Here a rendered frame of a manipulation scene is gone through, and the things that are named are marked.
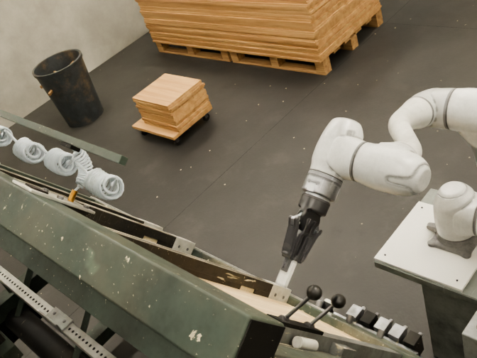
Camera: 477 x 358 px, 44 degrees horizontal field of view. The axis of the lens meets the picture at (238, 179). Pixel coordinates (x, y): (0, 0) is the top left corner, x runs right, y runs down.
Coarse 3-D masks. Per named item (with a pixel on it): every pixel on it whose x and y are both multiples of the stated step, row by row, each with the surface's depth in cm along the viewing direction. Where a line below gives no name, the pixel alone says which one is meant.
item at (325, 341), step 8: (288, 328) 139; (288, 336) 140; (304, 336) 145; (312, 336) 148; (320, 336) 151; (328, 336) 155; (336, 336) 164; (288, 344) 141; (320, 344) 152; (328, 344) 155; (344, 344) 161; (352, 344) 164; (360, 344) 169; (368, 344) 179; (360, 352) 169; (368, 352) 173; (376, 352) 177; (384, 352) 181; (392, 352) 185
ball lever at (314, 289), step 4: (308, 288) 138; (312, 288) 137; (316, 288) 137; (320, 288) 138; (308, 292) 138; (312, 292) 137; (316, 292) 137; (320, 292) 137; (308, 296) 138; (312, 296) 137; (316, 296) 137; (320, 296) 138; (304, 300) 139; (300, 304) 140; (304, 304) 140; (296, 308) 140; (292, 312) 140; (280, 316) 141; (284, 316) 140; (288, 316) 141; (284, 320) 140; (288, 320) 141
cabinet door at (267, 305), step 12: (228, 288) 188; (252, 300) 186; (264, 300) 201; (276, 300) 216; (264, 312) 170; (276, 312) 183; (288, 312) 198; (300, 312) 212; (324, 324) 205; (348, 336) 198
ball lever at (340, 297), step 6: (336, 294) 147; (336, 300) 146; (342, 300) 146; (330, 306) 148; (336, 306) 146; (342, 306) 146; (324, 312) 148; (318, 318) 149; (306, 324) 150; (312, 324) 150
